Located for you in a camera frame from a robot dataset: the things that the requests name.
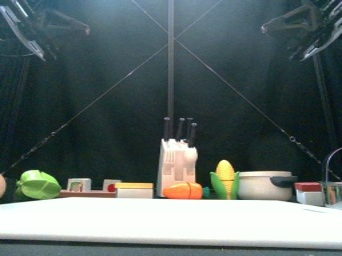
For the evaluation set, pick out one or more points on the white sushi roll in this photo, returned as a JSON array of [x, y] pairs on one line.
[[79, 185]]

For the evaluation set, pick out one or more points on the sushi roll with red filling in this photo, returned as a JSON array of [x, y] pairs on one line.
[[112, 184]]

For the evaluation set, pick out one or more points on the brown wooden sushi tray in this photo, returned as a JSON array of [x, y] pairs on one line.
[[85, 194]]

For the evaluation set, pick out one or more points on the white bowl with green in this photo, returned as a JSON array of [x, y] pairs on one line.
[[263, 186]]

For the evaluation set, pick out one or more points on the red white box right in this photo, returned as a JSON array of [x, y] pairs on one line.
[[309, 193]]

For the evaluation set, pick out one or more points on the peach-coloured toy food piece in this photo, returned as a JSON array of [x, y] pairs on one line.
[[2, 185]]

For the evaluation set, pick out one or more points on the green toy lettuce leaf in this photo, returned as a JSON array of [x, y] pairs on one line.
[[38, 186]]

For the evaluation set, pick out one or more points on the red tomato toy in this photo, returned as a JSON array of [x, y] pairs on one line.
[[182, 191]]

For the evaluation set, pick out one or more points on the white cutting board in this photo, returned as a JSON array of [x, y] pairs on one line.
[[169, 220]]

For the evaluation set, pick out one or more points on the dark vertical frame pole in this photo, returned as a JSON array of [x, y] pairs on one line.
[[170, 60]]

